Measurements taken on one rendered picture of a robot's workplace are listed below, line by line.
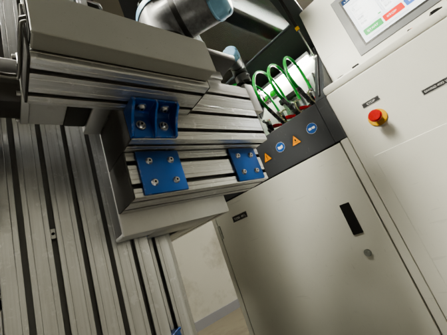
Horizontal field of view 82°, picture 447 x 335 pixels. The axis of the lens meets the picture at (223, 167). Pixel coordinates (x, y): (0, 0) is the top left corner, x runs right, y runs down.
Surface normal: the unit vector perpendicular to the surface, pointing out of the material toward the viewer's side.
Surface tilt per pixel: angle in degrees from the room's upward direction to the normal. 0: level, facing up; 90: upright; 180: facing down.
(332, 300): 90
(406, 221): 90
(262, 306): 90
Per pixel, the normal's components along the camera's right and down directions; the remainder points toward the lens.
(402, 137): -0.66, 0.00
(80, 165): 0.57, -0.43
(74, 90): 0.33, 0.90
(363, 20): -0.72, -0.21
